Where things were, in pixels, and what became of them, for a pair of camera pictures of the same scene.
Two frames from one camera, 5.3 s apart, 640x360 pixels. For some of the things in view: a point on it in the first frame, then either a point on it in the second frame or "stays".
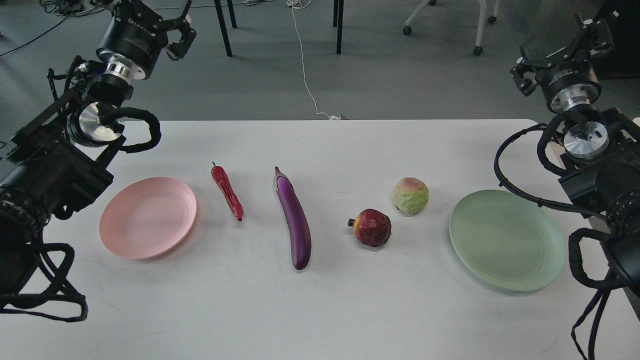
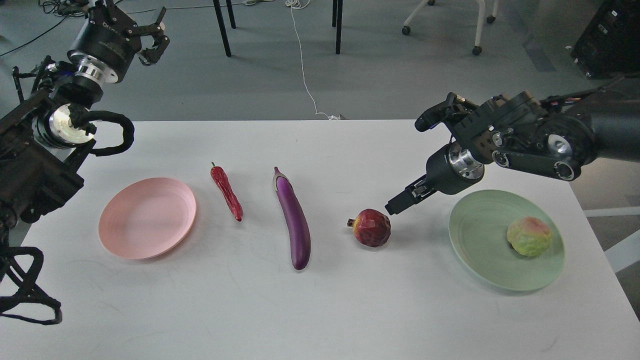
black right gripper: x=570 y=84 to x=452 y=168
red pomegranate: x=371 y=227 stays
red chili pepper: x=220 y=175 stays
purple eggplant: x=295 y=219 stays
